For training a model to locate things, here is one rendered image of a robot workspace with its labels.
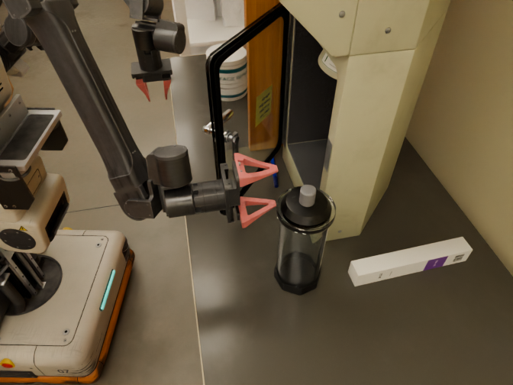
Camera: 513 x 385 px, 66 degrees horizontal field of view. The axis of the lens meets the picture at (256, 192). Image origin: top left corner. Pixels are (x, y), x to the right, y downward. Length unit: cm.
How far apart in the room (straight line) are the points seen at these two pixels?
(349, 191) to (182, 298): 129
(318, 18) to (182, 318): 156
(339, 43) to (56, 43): 43
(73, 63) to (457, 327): 85
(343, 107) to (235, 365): 51
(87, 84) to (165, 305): 142
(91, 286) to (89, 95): 119
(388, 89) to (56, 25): 53
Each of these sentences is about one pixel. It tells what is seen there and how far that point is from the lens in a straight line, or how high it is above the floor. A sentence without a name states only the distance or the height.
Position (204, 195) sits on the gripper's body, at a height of 120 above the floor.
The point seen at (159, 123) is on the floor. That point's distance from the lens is 299.
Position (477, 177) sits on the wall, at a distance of 113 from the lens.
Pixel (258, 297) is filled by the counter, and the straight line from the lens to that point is 87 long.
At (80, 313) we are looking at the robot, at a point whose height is 28.
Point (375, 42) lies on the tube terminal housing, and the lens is 66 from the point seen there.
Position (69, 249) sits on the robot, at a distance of 194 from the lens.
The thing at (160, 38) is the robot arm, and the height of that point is 129.
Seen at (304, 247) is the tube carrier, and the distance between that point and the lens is 74.
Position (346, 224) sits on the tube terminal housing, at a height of 99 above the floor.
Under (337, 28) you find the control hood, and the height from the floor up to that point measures 146.
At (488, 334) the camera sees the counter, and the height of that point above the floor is 94.
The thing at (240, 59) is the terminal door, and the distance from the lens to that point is 77.
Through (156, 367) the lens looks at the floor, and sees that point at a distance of 186.
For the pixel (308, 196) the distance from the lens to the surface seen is 68.
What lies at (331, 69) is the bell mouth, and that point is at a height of 133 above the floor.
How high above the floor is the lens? 170
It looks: 46 degrees down
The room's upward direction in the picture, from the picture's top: straight up
